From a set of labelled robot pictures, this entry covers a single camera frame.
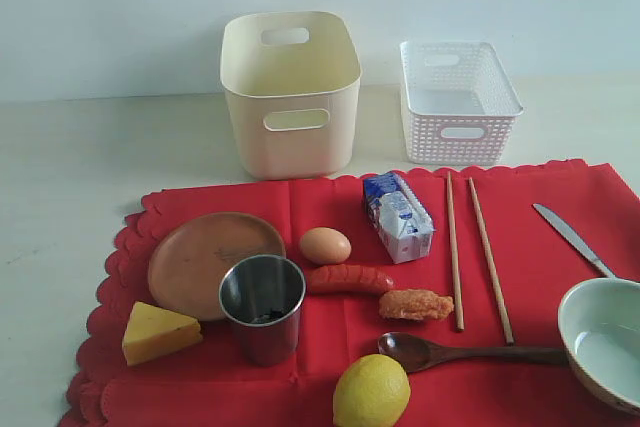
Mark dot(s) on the brown egg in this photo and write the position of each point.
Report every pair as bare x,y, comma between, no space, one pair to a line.
323,245

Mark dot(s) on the red sausage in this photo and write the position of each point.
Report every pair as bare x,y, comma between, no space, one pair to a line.
344,278

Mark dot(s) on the blue white milk carton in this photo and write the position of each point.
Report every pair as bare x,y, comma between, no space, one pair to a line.
402,223

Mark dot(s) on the fried chicken nugget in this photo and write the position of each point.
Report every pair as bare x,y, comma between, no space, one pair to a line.
415,305

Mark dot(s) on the yellow lemon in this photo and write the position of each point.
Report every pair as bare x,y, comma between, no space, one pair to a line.
373,391

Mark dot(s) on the yellow cheese wedge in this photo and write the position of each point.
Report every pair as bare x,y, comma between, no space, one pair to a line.
154,332

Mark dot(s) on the wooden chopstick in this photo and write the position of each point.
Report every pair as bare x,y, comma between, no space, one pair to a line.
458,306
494,277

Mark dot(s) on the cream plastic storage bin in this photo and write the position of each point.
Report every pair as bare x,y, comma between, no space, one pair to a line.
291,82

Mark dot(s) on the stainless steel cup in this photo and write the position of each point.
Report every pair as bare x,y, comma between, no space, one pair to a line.
262,296

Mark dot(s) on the red scalloped cloth mat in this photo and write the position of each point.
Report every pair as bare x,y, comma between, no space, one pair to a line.
212,383

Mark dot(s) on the brown wooden plate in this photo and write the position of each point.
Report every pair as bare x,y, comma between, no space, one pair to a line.
187,267

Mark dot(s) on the white perforated plastic basket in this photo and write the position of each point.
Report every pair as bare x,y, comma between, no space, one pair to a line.
458,105

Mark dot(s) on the dark wooden spoon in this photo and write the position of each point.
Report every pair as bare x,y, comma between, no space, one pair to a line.
416,354

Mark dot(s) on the steel table knife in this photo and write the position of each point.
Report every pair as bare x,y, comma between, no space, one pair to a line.
573,238

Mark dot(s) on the pale green ceramic bowl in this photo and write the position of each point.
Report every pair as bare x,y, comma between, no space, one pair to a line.
598,321

